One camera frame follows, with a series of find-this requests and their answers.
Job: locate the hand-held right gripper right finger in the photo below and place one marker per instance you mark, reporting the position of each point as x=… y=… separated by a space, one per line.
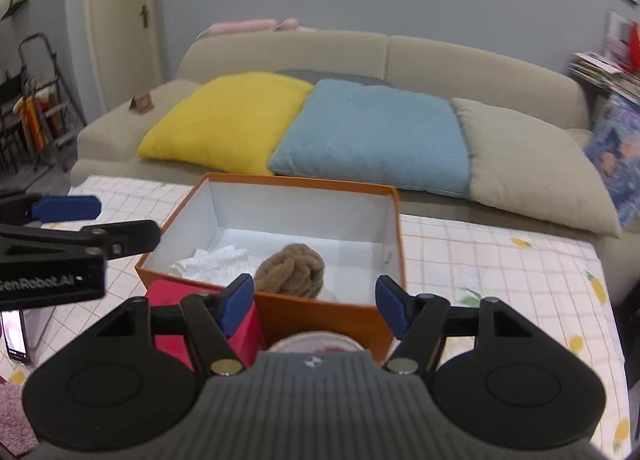
x=390 y=305

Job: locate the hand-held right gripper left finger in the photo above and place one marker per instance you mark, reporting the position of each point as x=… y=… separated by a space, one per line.
x=239 y=305

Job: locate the checked lemon print sheet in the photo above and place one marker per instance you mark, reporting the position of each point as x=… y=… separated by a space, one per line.
x=500 y=280

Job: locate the beige pillow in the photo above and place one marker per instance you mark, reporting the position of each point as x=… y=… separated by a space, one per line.
x=530 y=169

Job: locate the pink fuzzy towel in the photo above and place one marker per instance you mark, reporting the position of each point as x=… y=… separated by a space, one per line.
x=12 y=415

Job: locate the round white container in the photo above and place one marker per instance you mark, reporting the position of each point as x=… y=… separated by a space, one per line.
x=320 y=340

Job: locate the yellow pillow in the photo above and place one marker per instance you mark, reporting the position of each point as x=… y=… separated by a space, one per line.
x=225 y=119

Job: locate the beige sofa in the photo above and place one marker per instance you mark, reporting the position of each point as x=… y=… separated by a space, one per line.
x=440 y=59

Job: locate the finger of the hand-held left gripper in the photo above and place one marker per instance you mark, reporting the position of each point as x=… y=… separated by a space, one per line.
x=130 y=240
x=65 y=208

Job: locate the white crumpled cloth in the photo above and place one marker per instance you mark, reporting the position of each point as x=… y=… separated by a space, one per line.
x=210 y=262

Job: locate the black smartphone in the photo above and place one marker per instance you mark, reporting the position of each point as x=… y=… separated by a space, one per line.
x=14 y=337

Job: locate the blue printed pillow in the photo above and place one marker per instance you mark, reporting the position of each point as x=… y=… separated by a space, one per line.
x=617 y=154

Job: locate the pink plush toy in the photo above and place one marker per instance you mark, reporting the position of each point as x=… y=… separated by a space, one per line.
x=240 y=27

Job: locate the red box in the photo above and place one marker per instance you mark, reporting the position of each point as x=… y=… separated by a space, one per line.
x=247 y=345

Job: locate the small brown cardboard piece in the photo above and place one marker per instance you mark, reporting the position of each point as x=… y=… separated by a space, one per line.
x=142 y=103

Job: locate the black metal rack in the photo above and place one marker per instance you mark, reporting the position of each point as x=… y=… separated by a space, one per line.
x=45 y=104

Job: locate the stack of magazines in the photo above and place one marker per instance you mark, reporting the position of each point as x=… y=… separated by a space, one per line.
x=607 y=69

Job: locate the light blue pillow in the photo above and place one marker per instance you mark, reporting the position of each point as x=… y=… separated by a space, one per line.
x=370 y=134

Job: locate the cream door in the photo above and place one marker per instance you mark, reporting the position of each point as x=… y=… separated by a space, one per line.
x=120 y=39

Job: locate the green plant leaf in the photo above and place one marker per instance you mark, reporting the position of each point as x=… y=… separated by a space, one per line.
x=14 y=7

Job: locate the orange cardboard box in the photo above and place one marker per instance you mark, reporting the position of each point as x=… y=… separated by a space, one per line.
x=320 y=320

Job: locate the brown knitted yarn bundle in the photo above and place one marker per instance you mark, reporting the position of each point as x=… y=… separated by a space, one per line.
x=292 y=267

